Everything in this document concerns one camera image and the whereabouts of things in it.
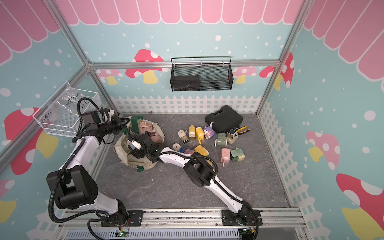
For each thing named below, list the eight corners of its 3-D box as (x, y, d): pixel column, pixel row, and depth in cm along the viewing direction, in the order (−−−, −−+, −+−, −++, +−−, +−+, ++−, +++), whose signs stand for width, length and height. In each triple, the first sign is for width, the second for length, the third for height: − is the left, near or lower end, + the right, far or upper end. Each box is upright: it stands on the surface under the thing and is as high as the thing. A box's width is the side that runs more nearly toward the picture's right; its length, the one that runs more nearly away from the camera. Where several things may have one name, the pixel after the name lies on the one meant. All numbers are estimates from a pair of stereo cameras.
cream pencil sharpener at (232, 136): (227, 144, 104) (229, 138, 98) (225, 135, 109) (227, 128, 103) (238, 144, 104) (240, 138, 98) (236, 135, 109) (238, 128, 103)
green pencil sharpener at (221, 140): (212, 147, 102) (212, 143, 98) (211, 136, 108) (212, 132, 104) (226, 147, 102) (227, 143, 98) (225, 136, 108) (226, 132, 104)
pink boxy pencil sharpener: (221, 167, 93) (222, 162, 88) (219, 153, 99) (221, 148, 94) (230, 167, 93) (232, 162, 88) (228, 153, 99) (229, 148, 94)
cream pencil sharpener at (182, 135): (182, 146, 104) (181, 139, 97) (178, 137, 108) (177, 130, 102) (190, 143, 105) (189, 136, 99) (186, 135, 110) (186, 128, 103)
